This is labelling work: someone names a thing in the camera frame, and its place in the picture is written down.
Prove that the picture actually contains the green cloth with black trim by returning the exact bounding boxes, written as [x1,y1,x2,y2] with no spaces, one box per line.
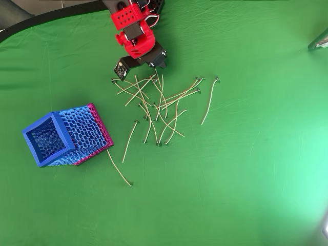
[0,0,328,246]

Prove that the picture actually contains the white red servo cable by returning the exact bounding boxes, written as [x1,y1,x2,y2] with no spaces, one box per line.
[135,0,160,28]

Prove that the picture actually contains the chrome stand tube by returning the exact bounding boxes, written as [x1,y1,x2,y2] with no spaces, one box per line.
[307,27,328,52]

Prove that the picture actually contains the blue and pink lattice box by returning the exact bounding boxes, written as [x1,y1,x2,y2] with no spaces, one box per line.
[22,102,115,169]

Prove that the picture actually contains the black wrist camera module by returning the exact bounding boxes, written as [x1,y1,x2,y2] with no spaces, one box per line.
[113,58,129,81]

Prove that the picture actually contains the black perforated base block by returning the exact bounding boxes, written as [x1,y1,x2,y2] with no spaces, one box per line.
[148,0,165,15]

